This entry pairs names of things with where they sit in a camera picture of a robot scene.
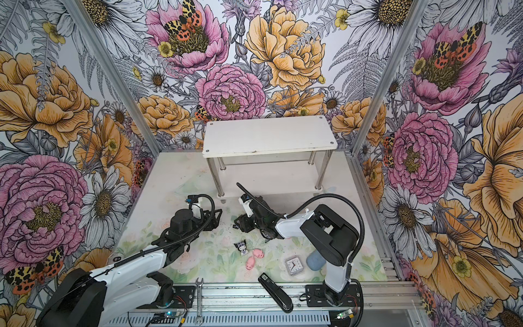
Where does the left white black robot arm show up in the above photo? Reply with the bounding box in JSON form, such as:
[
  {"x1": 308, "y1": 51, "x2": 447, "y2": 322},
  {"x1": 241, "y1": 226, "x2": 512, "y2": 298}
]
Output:
[{"x1": 36, "y1": 209, "x2": 223, "y2": 326}]

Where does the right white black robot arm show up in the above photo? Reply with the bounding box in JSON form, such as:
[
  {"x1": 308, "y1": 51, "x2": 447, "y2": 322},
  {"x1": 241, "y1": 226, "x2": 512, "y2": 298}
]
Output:
[{"x1": 234, "y1": 193, "x2": 365, "y2": 307}]

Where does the white two-tier shelf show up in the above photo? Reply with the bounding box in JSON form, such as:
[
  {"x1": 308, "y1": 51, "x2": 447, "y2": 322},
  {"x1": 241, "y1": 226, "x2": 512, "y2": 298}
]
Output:
[{"x1": 202, "y1": 116, "x2": 337, "y2": 198}]

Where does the pink toy centre upper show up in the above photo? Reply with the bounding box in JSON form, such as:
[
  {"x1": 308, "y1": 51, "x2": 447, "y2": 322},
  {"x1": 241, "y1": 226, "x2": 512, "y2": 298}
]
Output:
[{"x1": 252, "y1": 249, "x2": 265, "y2": 259}]

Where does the pink toy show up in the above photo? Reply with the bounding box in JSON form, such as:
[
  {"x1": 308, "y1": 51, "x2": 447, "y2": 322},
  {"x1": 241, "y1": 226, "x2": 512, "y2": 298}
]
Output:
[
  {"x1": 252, "y1": 249, "x2": 265, "y2": 259},
  {"x1": 245, "y1": 256, "x2": 256, "y2": 271}
]

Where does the pink toy centre lower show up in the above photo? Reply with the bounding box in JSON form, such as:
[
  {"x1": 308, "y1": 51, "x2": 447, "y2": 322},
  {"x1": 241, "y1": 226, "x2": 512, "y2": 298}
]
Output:
[{"x1": 245, "y1": 256, "x2": 256, "y2": 271}]

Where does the small square white clock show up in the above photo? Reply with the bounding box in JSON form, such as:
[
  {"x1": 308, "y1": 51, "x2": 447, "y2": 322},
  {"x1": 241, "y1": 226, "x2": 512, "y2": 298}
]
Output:
[{"x1": 285, "y1": 256, "x2": 305, "y2": 276}]

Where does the black stapler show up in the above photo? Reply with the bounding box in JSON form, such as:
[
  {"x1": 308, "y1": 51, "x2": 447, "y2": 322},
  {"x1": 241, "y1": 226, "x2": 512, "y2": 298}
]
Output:
[{"x1": 258, "y1": 272, "x2": 294, "y2": 313}]

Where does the silver wrench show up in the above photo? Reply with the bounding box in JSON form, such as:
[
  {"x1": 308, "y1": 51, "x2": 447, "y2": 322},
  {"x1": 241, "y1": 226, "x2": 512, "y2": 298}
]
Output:
[{"x1": 194, "y1": 277, "x2": 204, "y2": 326}]

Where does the green circuit board right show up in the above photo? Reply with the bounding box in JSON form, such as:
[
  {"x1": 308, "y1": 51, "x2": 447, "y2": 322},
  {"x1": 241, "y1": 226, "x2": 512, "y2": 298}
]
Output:
[{"x1": 336, "y1": 309, "x2": 355, "y2": 320}]

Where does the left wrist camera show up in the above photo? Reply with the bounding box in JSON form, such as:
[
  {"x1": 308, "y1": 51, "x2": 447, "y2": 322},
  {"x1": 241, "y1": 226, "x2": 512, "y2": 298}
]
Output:
[{"x1": 186, "y1": 195, "x2": 204, "y2": 220}]

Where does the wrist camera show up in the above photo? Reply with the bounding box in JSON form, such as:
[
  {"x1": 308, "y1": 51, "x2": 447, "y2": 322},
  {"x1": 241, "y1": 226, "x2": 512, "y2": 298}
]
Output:
[
  {"x1": 186, "y1": 195, "x2": 204, "y2": 220},
  {"x1": 238, "y1": 193, "x2": 253, "y2": 217}
]

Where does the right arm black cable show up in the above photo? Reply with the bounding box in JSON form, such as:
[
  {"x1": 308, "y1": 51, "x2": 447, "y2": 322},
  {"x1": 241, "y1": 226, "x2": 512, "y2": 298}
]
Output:
[{"x1": 236, "y1": 182, "x2": 365, "y2": 264}]

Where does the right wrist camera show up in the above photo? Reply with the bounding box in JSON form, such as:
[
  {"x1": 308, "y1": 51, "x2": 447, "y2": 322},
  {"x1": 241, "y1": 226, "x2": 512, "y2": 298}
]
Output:
[{"x1": 238, "y1": 193, "x2": 253, "y2": 217}]

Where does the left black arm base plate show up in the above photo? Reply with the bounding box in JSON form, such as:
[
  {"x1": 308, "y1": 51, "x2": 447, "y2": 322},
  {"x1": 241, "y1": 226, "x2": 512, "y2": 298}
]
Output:
[{"x1": 151, "y1": 286, "x2": 196, "y2": 309}]

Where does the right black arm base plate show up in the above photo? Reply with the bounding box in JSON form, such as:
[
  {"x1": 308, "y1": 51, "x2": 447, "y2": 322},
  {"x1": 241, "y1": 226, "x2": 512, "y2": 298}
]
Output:
[{"x1": 305, "y1": 283, "x2": 363, "y2": 307}]

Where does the aluminium front rail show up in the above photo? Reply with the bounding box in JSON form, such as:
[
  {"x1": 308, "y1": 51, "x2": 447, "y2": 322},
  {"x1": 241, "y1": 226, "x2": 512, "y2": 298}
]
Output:
[{"x1": 97, "y1": 281, "x2": 413, "y2": 327}]

